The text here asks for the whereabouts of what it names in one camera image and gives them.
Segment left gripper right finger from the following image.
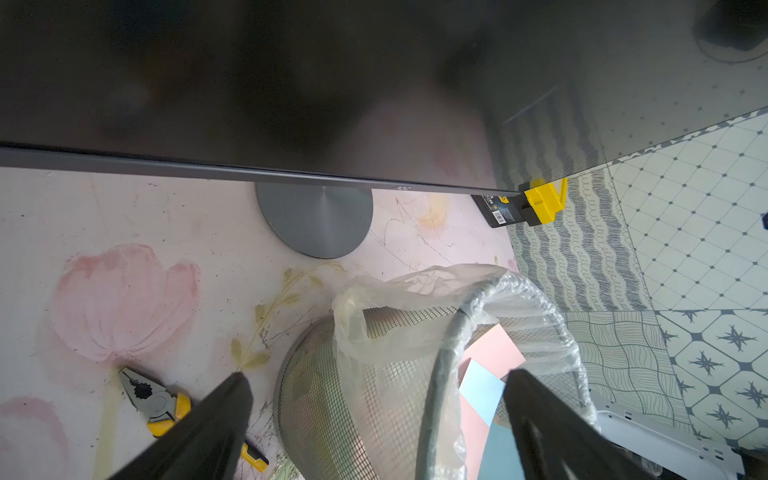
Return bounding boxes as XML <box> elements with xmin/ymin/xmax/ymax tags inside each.
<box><xmin>503</xmin><ymin>369</ymin><xmax>651</xmax><ymax>479</ymax></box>

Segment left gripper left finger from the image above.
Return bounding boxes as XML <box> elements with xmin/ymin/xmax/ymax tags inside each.
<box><xmin>107</xmin><ymin>371</ymin><xmax>254</xmax><ymax>480</ymax></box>

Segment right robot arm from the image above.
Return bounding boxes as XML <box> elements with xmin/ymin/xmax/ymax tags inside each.
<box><xmin>597</xmin><ymin>404</ymin><xmax>745</xmax><ymax>479</ymax></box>

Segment blue note in bin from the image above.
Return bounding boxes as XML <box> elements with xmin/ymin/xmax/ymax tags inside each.
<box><xmin>459</xmin><ymin>360</ymin><xmax>505</xmax><ymax>426</ymax></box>

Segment pink note in bin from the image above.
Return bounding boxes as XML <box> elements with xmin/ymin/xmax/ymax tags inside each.
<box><xmin>458</xmin><ymin>324</ymin><xmax>525</xmax><ymax>381</ymax></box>

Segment round grey monitor base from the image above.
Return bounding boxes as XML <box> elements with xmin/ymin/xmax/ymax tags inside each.
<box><xmin>255</xmin><ymin>183</ymin><xmax>374</xmax><ymax>259</ymax></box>

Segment black flat monitor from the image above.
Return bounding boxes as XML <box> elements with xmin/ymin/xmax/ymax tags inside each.
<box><xmin>1</xmin><ymin>1</ymin><xmax>767</xmax><ymax>193</ymax></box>

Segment yellow black pliers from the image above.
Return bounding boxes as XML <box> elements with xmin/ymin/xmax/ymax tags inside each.
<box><xmin>117</xmin><ymin>366</ymin><xmax>270</xmax><ymax>474</ymax></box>

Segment clear plastic bin liner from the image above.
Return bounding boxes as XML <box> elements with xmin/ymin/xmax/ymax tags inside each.
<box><xmin>333</xmin><ymin>264</ymin><xmax>597</xmax><ymax>479</ymax></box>

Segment grey mesh waste bin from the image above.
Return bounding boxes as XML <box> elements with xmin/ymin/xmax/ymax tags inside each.
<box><xmin>274</xmin><ymin>264</ymin><xmax>597</xmax><ymax>479</ymax></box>

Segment yellow black toolbox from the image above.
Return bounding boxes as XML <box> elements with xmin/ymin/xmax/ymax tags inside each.
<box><xmin>471</xmin><ymin>178</ymin><xmax>568</xmax><ymax>228</ymax></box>

